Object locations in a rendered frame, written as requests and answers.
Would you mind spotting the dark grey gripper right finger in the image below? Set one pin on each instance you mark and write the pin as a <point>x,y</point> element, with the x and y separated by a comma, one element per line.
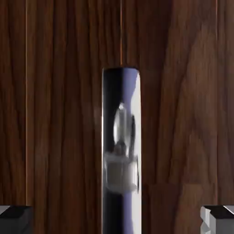
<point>219,222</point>

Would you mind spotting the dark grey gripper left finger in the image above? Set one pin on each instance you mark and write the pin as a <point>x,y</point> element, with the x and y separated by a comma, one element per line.
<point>14,221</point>

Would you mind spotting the dark wood drawer front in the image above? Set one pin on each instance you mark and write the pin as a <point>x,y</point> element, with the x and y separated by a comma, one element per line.
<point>54,109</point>

